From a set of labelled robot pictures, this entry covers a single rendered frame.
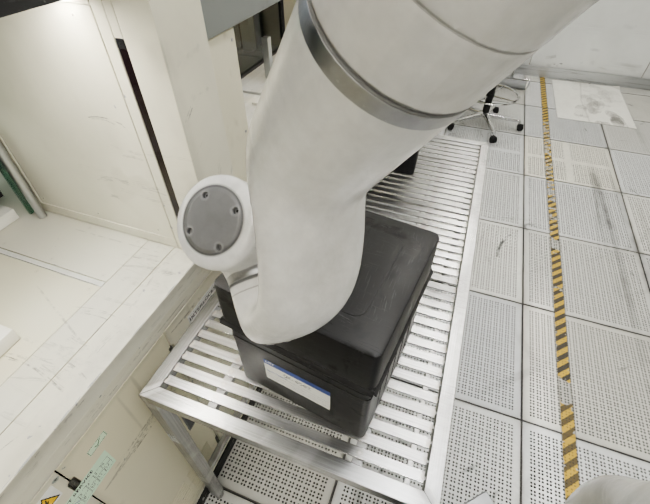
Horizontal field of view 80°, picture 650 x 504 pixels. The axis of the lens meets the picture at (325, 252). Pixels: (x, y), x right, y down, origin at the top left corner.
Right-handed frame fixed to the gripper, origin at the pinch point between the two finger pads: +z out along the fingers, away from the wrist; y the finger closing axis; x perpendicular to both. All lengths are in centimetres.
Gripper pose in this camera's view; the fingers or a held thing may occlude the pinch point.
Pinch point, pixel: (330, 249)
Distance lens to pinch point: 62.8
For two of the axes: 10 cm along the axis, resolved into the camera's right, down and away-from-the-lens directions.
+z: 3.3, 0.7, 9.4
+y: -8.8, -3.3, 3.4
